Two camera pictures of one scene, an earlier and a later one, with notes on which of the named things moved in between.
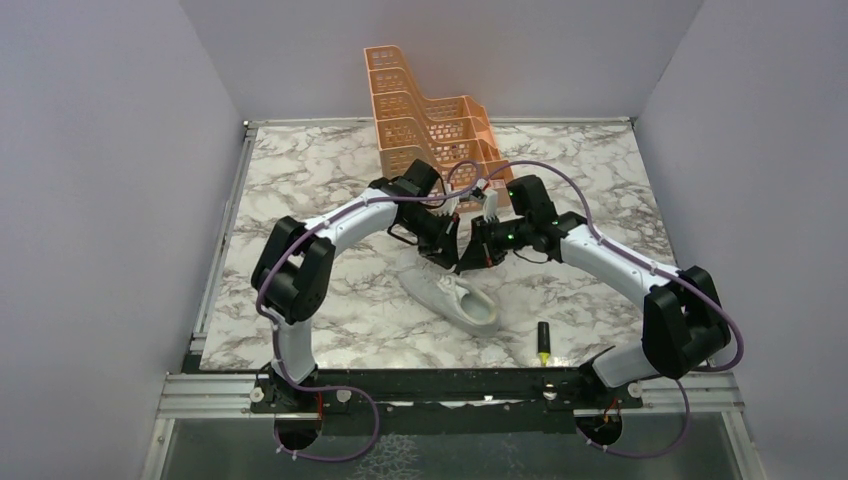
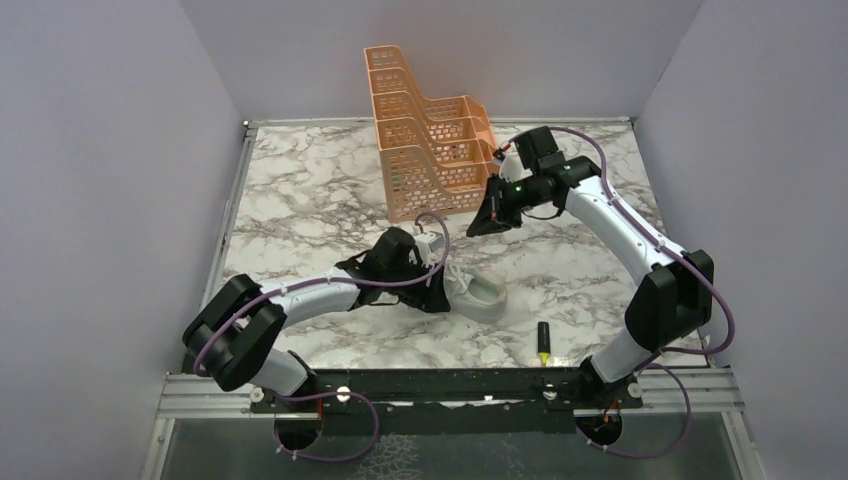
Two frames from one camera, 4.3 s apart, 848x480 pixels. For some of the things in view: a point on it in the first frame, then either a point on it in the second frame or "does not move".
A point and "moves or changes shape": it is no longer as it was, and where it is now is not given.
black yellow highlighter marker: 544,341 does not move
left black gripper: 442,248 → 432,297
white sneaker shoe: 452,296 moves or changes shape
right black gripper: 475,255 → 492,216
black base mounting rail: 444,401 does not move
